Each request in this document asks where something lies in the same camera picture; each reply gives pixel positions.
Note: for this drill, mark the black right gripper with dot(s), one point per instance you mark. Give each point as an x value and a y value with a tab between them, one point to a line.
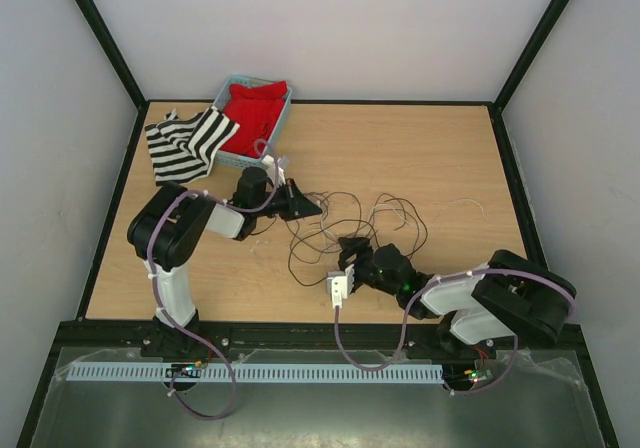
361	248

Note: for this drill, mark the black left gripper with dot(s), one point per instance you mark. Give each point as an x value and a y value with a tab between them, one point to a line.
298	205

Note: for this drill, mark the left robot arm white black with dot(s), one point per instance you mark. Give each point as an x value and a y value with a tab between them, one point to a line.
165	233

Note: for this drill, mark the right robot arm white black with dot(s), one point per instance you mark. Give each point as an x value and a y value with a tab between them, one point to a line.
507	296

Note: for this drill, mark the light blue plastic basket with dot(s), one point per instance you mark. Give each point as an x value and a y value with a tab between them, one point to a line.
221	100

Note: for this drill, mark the red cloth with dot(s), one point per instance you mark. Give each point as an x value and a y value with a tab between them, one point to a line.
256	111

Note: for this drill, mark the black white striped cloth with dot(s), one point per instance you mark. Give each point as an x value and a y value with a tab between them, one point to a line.
184	150

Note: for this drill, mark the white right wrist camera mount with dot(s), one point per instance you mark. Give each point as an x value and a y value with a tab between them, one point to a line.
340	284

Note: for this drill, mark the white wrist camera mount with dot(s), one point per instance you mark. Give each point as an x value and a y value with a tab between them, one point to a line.
340	284
275	169

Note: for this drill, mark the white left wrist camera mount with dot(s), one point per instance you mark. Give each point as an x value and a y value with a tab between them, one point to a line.
275	169

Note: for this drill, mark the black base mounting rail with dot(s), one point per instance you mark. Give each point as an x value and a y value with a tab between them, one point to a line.
232	339

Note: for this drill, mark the black cage frame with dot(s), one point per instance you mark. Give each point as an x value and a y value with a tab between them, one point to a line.
572	336

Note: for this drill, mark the light blue slotted cable duct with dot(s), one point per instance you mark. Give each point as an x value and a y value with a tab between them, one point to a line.
253	373

